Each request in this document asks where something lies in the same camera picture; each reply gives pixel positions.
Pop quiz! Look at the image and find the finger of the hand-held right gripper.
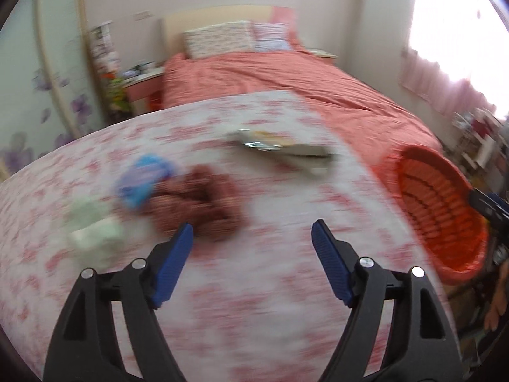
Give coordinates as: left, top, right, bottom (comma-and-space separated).
467, 188, 509, 224

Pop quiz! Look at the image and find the bed with coral bedspread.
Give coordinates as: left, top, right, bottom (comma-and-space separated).
162, 49, 443, 176

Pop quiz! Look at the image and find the floral pillow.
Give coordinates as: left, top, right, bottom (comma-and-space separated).
182, 20, 257, 60

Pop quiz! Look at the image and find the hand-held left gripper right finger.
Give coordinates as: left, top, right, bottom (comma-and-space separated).
311, 219, 464, 382

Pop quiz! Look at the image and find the pale grey-green cloth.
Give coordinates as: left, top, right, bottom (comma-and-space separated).
65, 198, 125, 261

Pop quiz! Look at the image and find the olive grey garment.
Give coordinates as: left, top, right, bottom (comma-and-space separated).
226, 127, 335, 176

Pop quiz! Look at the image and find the brown cloth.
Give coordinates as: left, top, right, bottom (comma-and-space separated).
149, 165, 245, 243

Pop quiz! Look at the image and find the wardrobe with purple flowers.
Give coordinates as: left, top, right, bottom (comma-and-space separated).
0, 0, 109, 186

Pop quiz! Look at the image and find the person's right hand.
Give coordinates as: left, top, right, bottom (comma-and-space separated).
484, 260, 509, 332

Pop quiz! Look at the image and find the blue and white packet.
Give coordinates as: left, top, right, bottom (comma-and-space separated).
115, 154, 176, 211

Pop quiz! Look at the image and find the pink striped pillow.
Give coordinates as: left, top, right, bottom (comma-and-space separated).
253, 22, 296, 53

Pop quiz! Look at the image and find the pink floral tablecloth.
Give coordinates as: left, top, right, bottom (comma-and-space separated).
0, 90, 452, 382

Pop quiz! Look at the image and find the wooden headboard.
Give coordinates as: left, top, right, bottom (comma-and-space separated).
161, 5, 297, 55

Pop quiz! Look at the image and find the orange plastic basket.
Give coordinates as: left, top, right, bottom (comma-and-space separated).
368, 145, 489, 286

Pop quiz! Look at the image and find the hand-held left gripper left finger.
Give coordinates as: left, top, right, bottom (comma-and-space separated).
43, 223, 195, 382

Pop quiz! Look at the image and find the white wire rack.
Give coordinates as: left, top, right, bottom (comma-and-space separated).
452, 107, 502, 173

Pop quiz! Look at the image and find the pink curtain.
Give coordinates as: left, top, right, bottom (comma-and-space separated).
399, 0, 509, 121

